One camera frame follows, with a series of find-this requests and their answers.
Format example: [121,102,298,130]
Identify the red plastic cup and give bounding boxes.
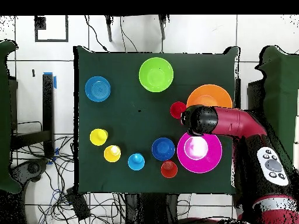
[169,101,187,120]

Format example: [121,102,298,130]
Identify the green plastic bowl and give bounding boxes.
[138,57,174,93]

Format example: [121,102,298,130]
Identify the light blue plastic bowl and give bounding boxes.
[84,76,112,103]

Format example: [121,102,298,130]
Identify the dark green table cloth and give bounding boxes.
[73,45,240,195]

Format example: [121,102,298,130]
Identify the dark blue plastic bowl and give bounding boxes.
[151,137,176,162]

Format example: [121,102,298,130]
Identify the light blue plastic cup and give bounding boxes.
[127,153,146,172]

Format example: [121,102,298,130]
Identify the yellow plastic cup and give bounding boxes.
[103,145,121,163]
[89,128,109,147]

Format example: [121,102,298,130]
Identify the orange plastic cup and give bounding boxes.
[160,160,179,179]

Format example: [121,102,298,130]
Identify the large yellow-orange plastic bowl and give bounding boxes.
[186,84,234,109]

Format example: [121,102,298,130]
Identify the large pink plastic bowl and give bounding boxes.
[176,132,223,174]

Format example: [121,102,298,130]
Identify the black stand leg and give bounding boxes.
[104,15,113,43]
[158,14,171,41]

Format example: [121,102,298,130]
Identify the blue tape strip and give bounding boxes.
[43,71,57,89]

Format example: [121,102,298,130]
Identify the black power strip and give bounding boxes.
[65,187,91,222]

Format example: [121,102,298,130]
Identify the green cloth side table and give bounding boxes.
[254,45,299,164]
[0,40,22,194]

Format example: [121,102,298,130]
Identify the black stand post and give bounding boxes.
[10,73,55,159]

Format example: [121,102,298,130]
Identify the thin black cable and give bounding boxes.
[84,15,110,53]

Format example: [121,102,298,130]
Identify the tangle of cables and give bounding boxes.
[11,134,127,224]

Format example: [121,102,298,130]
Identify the black square floor frame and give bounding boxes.
[34,15,69,43]

